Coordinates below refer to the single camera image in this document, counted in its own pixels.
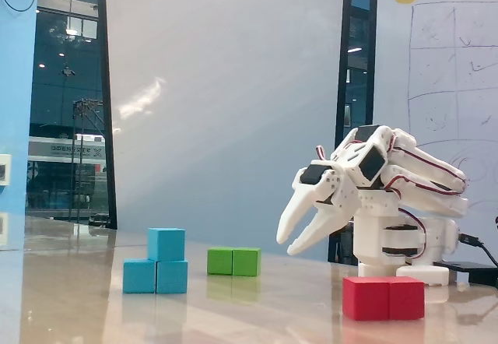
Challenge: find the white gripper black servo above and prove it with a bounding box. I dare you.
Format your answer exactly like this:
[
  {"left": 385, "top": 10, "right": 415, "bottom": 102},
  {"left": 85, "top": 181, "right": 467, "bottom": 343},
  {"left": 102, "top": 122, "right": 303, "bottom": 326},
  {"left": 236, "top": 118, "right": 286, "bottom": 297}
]
[{"left": 275, "top": 160, "right": 363, "bottom": 255}]

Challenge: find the small blue cube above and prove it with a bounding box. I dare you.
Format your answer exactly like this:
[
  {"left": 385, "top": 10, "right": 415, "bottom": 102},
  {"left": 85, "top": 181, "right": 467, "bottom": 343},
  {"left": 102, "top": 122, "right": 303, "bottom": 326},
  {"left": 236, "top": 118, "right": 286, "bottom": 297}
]
[{"left": 147, "top": 227, "right": 186, "bottom": 262}]

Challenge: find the long green block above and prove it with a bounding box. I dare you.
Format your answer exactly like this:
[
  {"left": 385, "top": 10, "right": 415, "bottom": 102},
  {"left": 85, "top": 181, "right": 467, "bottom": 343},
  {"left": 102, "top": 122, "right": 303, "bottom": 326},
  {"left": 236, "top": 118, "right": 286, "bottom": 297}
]
[{"left": 206, "top": 247, "right": 261, "bottom": 278}]

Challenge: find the long red block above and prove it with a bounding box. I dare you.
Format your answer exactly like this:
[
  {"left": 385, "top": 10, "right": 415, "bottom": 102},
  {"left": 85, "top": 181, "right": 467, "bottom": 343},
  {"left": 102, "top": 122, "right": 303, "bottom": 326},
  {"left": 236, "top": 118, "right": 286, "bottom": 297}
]
[{"left": 342, "top": 276, "right": 426, "bottom": 321}]

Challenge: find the long blue block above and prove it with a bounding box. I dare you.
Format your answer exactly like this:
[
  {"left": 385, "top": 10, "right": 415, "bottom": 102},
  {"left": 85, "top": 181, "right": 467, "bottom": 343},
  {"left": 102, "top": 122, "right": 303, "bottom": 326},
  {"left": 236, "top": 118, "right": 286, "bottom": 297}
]
[{"left": 122, "top": 258, "right": 189, "bottom": 295}]

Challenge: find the flat black power box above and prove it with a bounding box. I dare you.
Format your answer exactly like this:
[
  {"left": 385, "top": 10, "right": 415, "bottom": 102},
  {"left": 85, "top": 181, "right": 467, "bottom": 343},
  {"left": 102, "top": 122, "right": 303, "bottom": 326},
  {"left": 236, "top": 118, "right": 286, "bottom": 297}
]
[{"left": 433, "top": 260, "right": 498, "bottom": 286}]

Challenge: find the whiteboard with pen drawings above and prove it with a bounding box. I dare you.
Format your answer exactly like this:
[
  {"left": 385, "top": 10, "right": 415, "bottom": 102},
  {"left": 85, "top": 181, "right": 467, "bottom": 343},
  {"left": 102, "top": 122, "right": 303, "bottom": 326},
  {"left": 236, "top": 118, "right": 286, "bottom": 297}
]
[{"left": 373, "top": 0, "right": 498, "bottom": 224}]

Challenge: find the dark metal lattice tower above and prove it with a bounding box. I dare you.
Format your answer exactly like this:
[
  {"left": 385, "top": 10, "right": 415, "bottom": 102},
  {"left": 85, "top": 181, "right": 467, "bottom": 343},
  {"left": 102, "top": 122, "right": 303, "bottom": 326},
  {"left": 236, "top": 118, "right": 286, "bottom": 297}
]
[{"left": 71, "top": 97, "right": 105, "bottom": 224}]

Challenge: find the black plug with cable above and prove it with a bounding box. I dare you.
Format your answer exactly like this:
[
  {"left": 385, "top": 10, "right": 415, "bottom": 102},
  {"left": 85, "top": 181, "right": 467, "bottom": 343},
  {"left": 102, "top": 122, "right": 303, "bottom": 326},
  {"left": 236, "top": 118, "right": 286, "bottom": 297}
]
[{"left": 458, "top": 233, "right": 498, "bottom": 267}]

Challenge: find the wide black window frame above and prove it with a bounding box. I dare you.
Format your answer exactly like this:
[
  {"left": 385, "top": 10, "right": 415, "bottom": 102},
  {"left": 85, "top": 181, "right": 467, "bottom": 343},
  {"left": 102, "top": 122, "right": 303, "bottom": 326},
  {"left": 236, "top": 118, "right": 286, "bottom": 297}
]
[{"left": 328, "top": 0, "right": 379, "bottom": 263}]

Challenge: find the slim black window post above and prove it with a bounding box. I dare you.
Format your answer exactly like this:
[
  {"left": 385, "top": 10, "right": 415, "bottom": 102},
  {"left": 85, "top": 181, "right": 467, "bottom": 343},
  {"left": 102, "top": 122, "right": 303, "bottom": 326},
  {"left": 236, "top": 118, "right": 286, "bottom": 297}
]
[{"left": 96, "top": 0, "right": 118, "bottom": 230}]

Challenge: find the white wall switch box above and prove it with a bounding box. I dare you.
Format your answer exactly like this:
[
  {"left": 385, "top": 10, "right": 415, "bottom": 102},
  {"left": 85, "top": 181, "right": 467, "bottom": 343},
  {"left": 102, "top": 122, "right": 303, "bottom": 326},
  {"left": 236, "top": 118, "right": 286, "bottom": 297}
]
[{"left": 0, "top": 153, "right": 12, "bottom": 186}]

